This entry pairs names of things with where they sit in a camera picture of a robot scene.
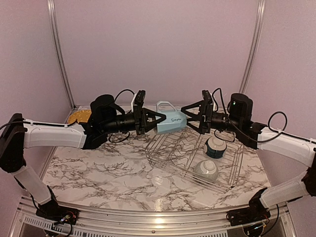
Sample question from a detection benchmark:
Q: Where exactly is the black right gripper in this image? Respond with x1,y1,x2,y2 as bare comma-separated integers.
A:
181,100,242,134

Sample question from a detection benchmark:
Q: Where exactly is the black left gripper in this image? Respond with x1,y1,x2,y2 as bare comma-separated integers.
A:
101,104,166,135

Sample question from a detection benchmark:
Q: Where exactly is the light blue mug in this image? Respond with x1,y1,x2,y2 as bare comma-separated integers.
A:
155,101,187,135

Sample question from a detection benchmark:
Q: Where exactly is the yellow polka dot plate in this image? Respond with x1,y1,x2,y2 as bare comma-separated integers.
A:
68,110,91,123

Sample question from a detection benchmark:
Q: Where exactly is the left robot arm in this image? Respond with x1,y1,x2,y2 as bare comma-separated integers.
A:
0,90,166,220

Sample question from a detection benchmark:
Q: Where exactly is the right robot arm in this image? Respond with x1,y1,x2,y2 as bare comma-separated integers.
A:
181,90,316,221

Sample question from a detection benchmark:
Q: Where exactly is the dark teal mug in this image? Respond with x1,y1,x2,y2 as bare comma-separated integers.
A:
203,137,227,159

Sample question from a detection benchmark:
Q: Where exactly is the pale green bowl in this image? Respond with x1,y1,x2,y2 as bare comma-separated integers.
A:
194,160,218,182

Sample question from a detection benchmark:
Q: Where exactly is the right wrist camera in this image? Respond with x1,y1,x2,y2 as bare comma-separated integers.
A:
202,90,216,111

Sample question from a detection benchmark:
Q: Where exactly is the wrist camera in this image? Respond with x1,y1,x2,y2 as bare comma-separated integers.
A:
131,90,146,112
202,90,216,111

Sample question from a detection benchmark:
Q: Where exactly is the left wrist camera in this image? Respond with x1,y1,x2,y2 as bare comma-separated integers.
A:
131,90,146,112

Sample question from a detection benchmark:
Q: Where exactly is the metal wire dish rack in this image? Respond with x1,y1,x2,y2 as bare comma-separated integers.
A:
145,127,244,194

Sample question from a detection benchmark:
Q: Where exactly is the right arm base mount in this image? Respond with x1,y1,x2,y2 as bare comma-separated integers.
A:
226,206,271,226

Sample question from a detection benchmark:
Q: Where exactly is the right aluminium frame post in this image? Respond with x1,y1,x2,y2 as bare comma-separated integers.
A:
239,0,266,94

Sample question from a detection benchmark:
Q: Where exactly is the aluminium frame post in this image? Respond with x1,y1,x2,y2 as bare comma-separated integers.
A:
239,0,266,94
47,0,76,110

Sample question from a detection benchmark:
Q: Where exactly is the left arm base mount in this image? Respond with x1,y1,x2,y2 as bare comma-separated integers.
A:
36,206,79,225

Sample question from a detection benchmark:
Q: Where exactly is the left aluminium frame post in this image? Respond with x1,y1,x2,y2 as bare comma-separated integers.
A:
47,0,76,110

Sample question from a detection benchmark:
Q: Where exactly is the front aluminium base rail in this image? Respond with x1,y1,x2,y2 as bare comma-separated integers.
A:
14,197,297,237

